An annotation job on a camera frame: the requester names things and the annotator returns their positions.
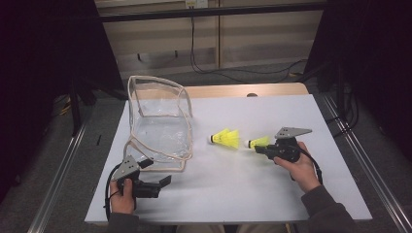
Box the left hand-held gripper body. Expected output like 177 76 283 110
113 153 162 199

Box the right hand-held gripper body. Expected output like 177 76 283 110
273 126 314 163

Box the clear plastic bag beige trim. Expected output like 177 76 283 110
122 75 195 173

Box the person's right hand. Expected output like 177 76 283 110
273 141 322 194

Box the person's left hand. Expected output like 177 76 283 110
110 177 138 215

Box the white table mat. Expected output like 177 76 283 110
84 93 373 225

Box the black stand leg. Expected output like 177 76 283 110
68 77 84 137

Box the black curtain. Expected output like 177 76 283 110
0 0 127 203
304 0 412 163

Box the black horizontal bar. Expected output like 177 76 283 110
98 2 328 23

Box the left hand-held gripper black cable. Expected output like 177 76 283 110
104 163 122 221

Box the hand-held gripper black cable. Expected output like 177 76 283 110
297 147 324 186
104 163 122 221

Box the right hand-held gripper black cable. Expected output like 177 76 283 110
297 147 324 186

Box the metal floor rail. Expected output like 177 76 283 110
320 93 412 233
27 120 90 233

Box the bundle of black cables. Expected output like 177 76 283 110
325 82 361 139

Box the yellow cable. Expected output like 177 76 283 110
52 95 72 117

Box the thin dark wire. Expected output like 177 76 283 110
136 50 180 65

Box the long black floor cable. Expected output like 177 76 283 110
189 8 309 84

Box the white wall socket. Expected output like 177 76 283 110
185 0 209 10

